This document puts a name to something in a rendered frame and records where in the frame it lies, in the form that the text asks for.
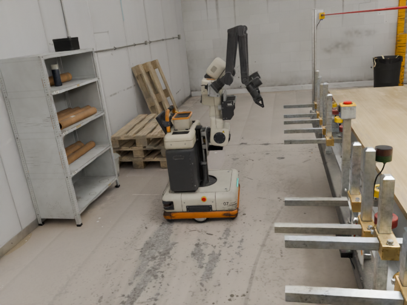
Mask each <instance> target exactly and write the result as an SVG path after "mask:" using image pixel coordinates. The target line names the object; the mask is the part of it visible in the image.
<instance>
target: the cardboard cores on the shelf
mask: <svg viewBox="0 0 407 305"><path fill-rule="evenodd" d="M60 76H61V82H62V83H63V82H67V81H70V80H71V79H72V75H71V74H70V73H68V72H67V73H62V74H60ZM48 79H49V83H50V86H52V85H55V83H54V80H53V76H50V77H48ZM96 113H97V109H96V108H95V107H91V106H89V105H87V106H85V107H82V108H80V107H75V108H67V109H65V110H62V111H60V112H57V117H58V121H59V126H60V129H61V130H62V129H64V128H66V127H68V126H70V125H73V124H75V123H77V122H79V121H81V120H83V119H86V118H88V117H90V116H92V115H94V114H96ZM95 145H96V144H95V142H94V141H89V142H88V143H86V144H85V145H84V144H83V143H82V142H81V141H77V142H75V143H74V144H72V145H70V146H68V147H66V148H65V152H66V156H67V160H68V165H69V164H71V163H73V162H74V161H75V160H77V159H78V158H80V157H81V156H82V155H84V154H85V153H86V152H88V151H89V150H91V149H92V148H94V147H95Z"/></svg>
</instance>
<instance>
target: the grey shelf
mask: <svg viewBox="0 0 407 305"><path fill-rule="evenodd" d="M91 55H92V56H91ZM60 57H61V58H60ZM92 58H93V60H92ZM53 64H57V65H58V68H59V73H60V74H62V73H67V72H68V73H70V74H71V75H72V79H71V80H70V81H67V82H63V83H62V86H58V87H56V86H55V85H52V86H50V83H49V79H48V77H50V76H52V72H51V65H53ZM93 64H94V66H93ZM62 68H63V69H62ZM63 71H64V72H63ZM94 71H95V72H94ZM95 74H96V75H95ZM96 81H97V82H96ZM42 82H43V83H42ZM0 84H1V88H2V92H3V95H4V99H5V103H6V106H7V110H8V114H9V117H10V121H11V124H12V128H13V132H14V135H15V139H16V143H17V146H18V150H19V154H20V157H21V161H22V165H23V168H24V172H25V176H26V179H27V183H28V187H29V190H30V194H31V198H32V200H33V205H34V207H35V212H36V216H37V219H38V223H39V224H38V225H39V226H43V225H44V224H45V223H44V222H42V221H41V218H63V219H75V220H76V226H77V227H81V226H82V221H81V216H80V214H81V213H82V212H83V211H84V210H85V209H86V207H87V206H88V205H89V204H90V203H91V202H93V201H94V200H96V199H97V198H98V197H99V196H100V195H101V194H102V193H103V192H104V191H105V190H106V189H107V188H108V187H109V186H110V185H111V184H112V183H113V182H114V181H116V186H115V187H116V188H118V187H120V184H119V180H118V176H117V170H116V164H115V160H114V154H113V148H112V144H111V137H110V132H109V127H108V122H107V115H106V112H105V105H104V99H103V95H102V89H101V83H100V79H99V73H98V66H97V63H96V56H95V53H94V48H85V49H79V50H71V51H59V52H55V51H54V52H49V53H41V54H33V55H28V56H20V57H12V58H7V59H0ZM43 84H44V86H43ZM97 84H98V85H97ZM98 90H99V92H98ZM68 96H69V97H68ZM99 97H100V98H99ZM69 99H70V100H69ZM100 100H101V101H100ZM70 104H71V105H70ZM87 105H89V106H91V107H95V108H96V109H97V113H96V114H94V115H92V116H90V117H88V118H86V119H83V120H81V121H79V122H77V123H75V124H73V125H70V126H68V127H66V128H64V129H62V130H61V129H60V126H59V121H58V117H57V112H60V111H62V110H65V109H67V108H75V107H80V108H82V107H85V106H87ZM101 106H102V107H101ZM50 115H51V116H50ZM103 116H104V117H103ZM51 120H52V121H51ZM104 122H105V123H104ZM52 123H53V124H52ZM53 128H54V129H53ZM105 129H106V130H105ZM76 132H77V133H76ZM106 132H107V133H106ZM77 135H78V136H77ZM107 138H108V139H107ZM77 141H81V142H82V143H83V144H84V145H85V144H86V143H88V142H89V141H94V142H95V144H96V145H95V147H94V148H92V149H91V150H89V151H88V152H86V153H85V154H84V155H82V156H81V157H80V158H78V159H77V160H75V161H74V162H73V163H71V164H69V165H68V160H67V156H66V152H65V148H66V147H68V146H70V145H72V144H74V143H75V142H77ZM59 153H60V155H59ZM110 154H111V155H110ZM61 161H62V162H61ZM111 161H112V162H111ZM112 164H113V165H112ZM62 166H63V167H62ZM113 170H114V172H113Z"/></svg>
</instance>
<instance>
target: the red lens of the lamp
mask: <svg viewBox="0 0 407 305"><path fill-rule="evenodd" d="M375 151H376V155H378V156H391V155H392V152H393V147H392V149H389V150H381V149H377V148H376V146H375Z"/></svg>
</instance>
